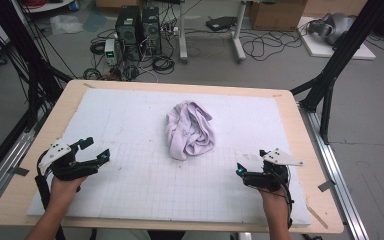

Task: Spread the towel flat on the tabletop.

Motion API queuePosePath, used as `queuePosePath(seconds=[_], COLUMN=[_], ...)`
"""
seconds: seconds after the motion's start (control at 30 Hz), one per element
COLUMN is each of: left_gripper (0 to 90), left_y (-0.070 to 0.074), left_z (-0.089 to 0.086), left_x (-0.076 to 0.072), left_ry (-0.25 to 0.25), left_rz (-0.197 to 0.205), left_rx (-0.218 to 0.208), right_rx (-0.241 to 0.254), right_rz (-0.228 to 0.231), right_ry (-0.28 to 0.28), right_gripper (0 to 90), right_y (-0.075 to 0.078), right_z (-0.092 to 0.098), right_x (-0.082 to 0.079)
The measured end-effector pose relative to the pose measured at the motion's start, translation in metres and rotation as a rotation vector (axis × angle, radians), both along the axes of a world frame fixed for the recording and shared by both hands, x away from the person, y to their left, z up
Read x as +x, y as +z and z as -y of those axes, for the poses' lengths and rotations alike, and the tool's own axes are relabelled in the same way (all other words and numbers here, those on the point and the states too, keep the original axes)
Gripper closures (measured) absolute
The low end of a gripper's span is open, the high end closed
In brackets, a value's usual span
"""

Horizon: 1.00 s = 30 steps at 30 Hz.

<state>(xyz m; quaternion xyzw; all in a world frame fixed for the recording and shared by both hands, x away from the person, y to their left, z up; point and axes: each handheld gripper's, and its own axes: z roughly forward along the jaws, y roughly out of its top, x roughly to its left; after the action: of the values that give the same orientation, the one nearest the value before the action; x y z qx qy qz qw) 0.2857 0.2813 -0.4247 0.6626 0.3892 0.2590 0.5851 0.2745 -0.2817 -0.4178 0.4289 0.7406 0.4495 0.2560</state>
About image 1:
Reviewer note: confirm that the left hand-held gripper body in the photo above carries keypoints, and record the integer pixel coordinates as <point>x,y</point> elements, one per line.
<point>63,166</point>

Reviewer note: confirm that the slim black computer tower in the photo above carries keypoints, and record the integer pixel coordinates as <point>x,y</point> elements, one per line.
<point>151,30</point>

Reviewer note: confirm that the black frame post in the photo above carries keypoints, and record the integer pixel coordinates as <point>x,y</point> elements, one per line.
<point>346,50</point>

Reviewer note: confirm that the white desk leg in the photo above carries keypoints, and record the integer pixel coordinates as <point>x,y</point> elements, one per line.
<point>183,33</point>
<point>238,33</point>

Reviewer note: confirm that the thin wooden strip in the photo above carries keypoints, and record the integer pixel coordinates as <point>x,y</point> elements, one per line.
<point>317,216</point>

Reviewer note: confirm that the white floor board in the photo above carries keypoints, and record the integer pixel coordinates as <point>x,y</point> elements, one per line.
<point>316,50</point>

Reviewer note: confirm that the cardboard box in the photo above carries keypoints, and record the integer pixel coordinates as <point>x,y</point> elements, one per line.
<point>276,15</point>

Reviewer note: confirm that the black flat device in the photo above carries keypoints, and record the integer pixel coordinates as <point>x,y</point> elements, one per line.
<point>221,23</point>

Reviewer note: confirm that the white foam mat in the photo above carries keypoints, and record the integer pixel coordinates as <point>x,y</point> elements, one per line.
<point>253,105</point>

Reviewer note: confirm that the clear plastic bag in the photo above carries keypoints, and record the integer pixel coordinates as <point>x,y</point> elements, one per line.
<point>65,24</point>

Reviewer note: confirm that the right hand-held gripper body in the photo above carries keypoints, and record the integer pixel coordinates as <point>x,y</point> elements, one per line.
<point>273,176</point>

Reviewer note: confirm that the white power supply unit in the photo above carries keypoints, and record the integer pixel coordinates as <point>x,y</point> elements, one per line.
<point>110,50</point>

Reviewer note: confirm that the grey rounded device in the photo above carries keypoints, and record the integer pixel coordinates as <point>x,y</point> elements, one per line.
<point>336,26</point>

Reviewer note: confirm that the person's right hand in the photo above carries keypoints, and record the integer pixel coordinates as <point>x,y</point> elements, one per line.
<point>276,201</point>

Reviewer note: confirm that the aluminium rail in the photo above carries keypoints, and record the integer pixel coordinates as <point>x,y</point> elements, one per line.
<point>3,166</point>
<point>333,173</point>

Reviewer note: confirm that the grey tape piece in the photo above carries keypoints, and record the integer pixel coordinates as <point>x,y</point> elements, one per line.
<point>20,171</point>
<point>326,185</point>

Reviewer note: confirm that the lilac blanket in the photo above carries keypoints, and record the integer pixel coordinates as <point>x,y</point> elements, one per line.
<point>190,133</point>

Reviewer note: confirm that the large black computer tower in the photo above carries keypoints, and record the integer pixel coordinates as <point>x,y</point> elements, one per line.
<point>128,30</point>

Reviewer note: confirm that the person's left hand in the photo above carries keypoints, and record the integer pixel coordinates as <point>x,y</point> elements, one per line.
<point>63,193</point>

